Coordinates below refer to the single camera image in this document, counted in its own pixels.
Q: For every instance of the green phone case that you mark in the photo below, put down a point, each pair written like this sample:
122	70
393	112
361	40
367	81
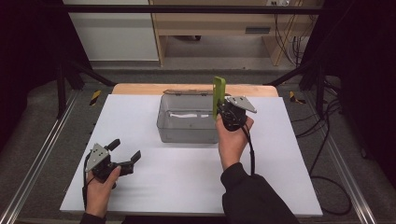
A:
219	90

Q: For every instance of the white power strip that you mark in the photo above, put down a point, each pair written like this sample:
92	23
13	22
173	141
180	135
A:
278	2

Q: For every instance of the wooden desk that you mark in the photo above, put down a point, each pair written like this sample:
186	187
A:
214	26

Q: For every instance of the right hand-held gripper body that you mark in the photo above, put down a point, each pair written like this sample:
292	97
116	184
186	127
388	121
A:
235	116

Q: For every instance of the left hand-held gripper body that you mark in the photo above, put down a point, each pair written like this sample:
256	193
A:
98	157

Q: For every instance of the person's dark clothing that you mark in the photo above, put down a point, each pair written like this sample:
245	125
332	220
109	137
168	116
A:
171	220

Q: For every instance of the person's left hand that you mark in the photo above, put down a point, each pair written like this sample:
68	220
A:
98	196

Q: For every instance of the black metal stand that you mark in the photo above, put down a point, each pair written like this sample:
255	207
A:
314	77
70	77

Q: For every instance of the aluminium rail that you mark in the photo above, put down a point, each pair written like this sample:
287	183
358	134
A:
345	174
37	161

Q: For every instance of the black horizontal frame bar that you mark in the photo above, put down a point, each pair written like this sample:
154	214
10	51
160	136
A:
186	9

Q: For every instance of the person's right hand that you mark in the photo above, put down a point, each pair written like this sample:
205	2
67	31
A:
232	146

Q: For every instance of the grey transparent storage box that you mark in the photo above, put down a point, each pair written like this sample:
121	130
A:
186	132

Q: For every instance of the black curtain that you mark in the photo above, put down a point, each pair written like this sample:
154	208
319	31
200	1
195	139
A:
25	56
367	77

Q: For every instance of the white cabinet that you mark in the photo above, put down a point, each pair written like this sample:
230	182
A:
115	37

